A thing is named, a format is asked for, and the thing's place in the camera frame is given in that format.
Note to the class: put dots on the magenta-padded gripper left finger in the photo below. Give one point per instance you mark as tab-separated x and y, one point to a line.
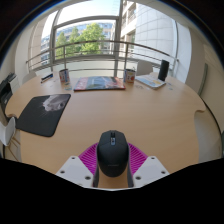
75	171

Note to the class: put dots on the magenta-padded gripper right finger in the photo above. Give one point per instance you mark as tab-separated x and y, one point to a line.
150	171

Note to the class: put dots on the black computer mouse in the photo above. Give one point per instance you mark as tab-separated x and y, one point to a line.
112	153

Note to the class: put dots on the black printed mouse pad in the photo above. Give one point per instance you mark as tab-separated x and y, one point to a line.
40	115

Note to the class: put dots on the white chair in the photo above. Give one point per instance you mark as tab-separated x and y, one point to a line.
29	76
145	67
6	131

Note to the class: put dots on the white and blue booklet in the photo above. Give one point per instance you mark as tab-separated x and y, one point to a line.
150	81

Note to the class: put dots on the red magazine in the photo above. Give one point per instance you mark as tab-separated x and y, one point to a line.
99	83

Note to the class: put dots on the printed cup with dark rim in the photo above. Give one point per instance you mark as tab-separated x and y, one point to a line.
64	76

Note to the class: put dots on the printed cup with white rim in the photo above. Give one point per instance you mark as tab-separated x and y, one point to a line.
129	76

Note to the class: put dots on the black cylindrical speaker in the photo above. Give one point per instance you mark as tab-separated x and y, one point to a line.
163	70

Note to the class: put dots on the black and white printer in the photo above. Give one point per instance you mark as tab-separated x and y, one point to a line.
6	91

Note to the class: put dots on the metal balcony railing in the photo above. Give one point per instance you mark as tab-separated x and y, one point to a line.
90	42

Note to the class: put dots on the green tree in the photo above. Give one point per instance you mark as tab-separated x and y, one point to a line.
86	38

